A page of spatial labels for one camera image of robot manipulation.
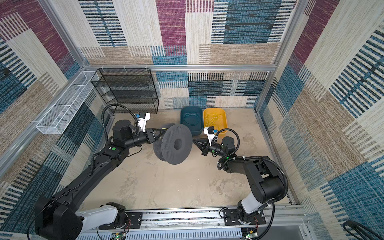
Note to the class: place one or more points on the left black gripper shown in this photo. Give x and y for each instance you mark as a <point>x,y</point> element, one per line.
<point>149,135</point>

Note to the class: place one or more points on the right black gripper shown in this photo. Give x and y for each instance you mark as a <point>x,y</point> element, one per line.
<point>204,147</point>

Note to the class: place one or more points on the dark grey spool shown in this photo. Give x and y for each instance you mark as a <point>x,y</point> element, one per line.
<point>175,144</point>

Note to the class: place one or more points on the teal plastic bin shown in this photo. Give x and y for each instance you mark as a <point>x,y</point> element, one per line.
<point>192,117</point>

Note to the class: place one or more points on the yellow plastic bin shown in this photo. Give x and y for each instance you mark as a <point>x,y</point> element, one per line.
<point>215,117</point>

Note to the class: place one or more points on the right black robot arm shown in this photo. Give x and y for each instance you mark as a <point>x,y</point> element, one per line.
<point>267,180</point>

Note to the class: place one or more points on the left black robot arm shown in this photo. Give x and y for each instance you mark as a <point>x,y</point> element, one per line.
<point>58,217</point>

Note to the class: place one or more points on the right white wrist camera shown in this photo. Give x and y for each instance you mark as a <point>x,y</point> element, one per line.
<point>210,132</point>

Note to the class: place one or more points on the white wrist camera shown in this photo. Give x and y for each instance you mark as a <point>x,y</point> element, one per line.
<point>210,132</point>
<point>142,118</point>

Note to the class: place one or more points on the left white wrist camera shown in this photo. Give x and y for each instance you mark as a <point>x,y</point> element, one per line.
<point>142,118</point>

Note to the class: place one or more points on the black wire shelf rack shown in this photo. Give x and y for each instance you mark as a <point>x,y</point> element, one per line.
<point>133,88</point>

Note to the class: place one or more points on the white mesh wall basket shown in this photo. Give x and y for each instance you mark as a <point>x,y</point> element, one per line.
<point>59,116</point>

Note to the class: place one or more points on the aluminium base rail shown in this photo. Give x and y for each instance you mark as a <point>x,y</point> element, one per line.
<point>283,222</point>

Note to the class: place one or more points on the black cable loop corner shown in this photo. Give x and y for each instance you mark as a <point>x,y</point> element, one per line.
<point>359,231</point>

